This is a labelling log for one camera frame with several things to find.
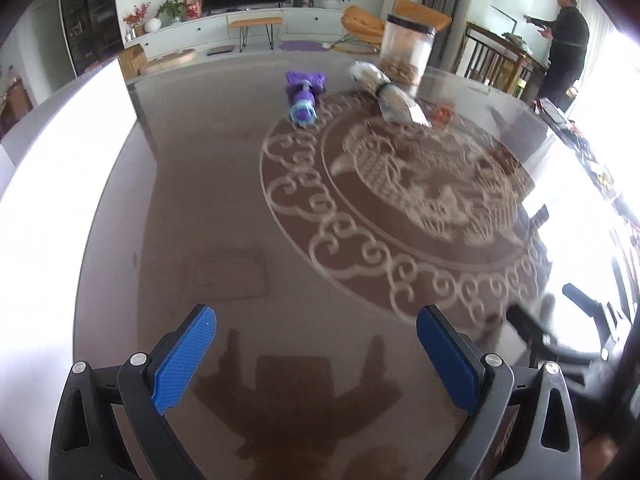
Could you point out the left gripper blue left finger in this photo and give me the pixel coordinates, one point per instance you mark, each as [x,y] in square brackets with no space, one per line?
[152,383]

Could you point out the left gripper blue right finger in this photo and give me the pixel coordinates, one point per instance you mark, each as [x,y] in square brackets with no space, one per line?
[479,385]

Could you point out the purple toy wand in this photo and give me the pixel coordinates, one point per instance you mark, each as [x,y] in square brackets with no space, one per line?
[304,90]

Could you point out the white storage box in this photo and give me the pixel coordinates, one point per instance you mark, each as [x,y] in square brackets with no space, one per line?
[77,177]

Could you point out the cardboard box on floor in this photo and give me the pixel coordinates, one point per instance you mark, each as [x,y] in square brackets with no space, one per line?
[131,61]

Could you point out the wooden dining chair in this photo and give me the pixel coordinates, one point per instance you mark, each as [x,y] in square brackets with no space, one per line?
[497,62]

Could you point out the clear plastic food jar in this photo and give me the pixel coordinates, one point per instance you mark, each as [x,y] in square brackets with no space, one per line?
[406,48]

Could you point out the white TV cabinet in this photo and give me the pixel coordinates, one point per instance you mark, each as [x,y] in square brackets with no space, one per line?
[213,31]

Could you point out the standing person in black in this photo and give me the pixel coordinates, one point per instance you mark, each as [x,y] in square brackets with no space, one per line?
[569,34]

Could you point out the red flower vase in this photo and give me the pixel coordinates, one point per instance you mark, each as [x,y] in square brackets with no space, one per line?
[135,20]

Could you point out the purple floor mat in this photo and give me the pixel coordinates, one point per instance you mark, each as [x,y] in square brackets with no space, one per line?
[301,46]

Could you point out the orange lounge chair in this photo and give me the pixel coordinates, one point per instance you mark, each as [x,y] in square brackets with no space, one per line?
[364,32]

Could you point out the small wooden bench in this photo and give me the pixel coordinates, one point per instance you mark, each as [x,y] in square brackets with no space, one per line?
[244,26]

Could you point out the leafy plant beside flowers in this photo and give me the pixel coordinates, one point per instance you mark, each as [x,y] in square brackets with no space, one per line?
[172,11]

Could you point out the dark display cabinet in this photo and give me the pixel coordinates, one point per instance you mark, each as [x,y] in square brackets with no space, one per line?
[92,32]

